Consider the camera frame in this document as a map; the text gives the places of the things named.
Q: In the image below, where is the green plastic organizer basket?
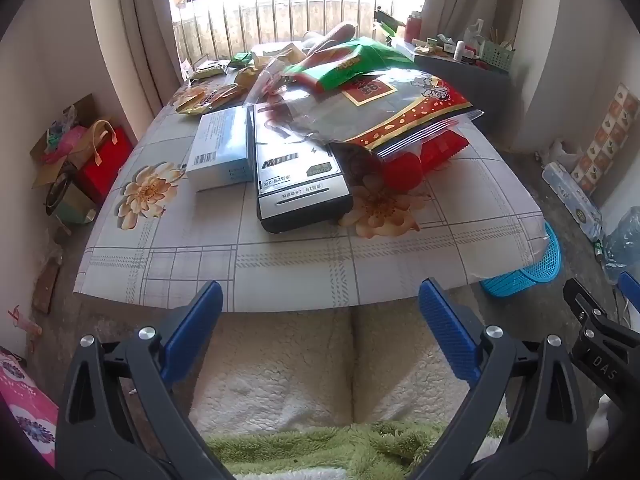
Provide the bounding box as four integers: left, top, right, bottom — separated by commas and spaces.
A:
480, 37, 516, 73

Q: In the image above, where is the grey cabinet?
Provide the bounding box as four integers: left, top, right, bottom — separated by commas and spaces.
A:
395, 40, 511, 111

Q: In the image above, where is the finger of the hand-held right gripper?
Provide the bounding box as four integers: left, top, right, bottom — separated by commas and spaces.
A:
618, 271, 640, 308
563, 277, 640, 411

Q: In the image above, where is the pink flowered bag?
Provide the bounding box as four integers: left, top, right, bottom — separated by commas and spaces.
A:
0, 350, 58, 466

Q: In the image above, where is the black silver charger box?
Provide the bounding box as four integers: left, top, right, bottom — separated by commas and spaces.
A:
248, 102, 354, 234

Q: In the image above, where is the clear blue water jug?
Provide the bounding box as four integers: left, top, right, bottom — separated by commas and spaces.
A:
602, 205, 640, 286

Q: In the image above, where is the thin white plastic bag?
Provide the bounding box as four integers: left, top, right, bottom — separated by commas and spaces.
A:
462, 19, 486, 51

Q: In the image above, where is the large green snack bag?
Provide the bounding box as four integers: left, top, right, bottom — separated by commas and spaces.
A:
285, 37, 416, 93

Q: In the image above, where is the tile pattern roll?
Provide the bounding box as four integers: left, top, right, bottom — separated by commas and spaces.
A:
570, 82, 640, 196

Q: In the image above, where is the blue plastic basket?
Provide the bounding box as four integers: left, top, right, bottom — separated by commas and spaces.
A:
480, 220, 562, 307

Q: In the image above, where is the flowered tablecloth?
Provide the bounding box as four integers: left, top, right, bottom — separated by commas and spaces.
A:
74, 42, 548, 313

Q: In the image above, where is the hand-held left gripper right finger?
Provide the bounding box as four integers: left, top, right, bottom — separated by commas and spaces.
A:
407, 277, 591, 480

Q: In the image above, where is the red snack packet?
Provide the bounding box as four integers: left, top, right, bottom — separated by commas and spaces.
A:
380, 130, 468, 195

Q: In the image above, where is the light blue carton box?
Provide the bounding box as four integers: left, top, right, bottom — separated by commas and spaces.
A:
185, 107, 254, 192

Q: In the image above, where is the clear zip bag red print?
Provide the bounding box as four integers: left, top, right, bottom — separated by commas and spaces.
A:
250, 67, 486, 191

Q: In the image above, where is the pack of tissue rolls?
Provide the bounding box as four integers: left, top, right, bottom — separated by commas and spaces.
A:
542, 162, 603, 238

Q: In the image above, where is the round metal tin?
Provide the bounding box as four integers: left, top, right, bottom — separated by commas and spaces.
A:
45, 170, 98, 226

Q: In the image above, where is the green towel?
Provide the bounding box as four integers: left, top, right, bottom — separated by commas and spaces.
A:
205, 417, 508, 480

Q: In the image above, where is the red gift bag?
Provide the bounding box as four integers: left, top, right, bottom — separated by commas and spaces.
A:
77, 120, 133, 206

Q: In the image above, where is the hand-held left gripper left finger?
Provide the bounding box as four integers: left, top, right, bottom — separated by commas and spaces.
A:
54, 280, 236, 480

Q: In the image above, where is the cardboard box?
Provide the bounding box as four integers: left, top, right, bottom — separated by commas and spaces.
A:
30, 95, 101, 191

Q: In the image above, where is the window railing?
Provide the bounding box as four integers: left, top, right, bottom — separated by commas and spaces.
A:
172, 0, 396, 66

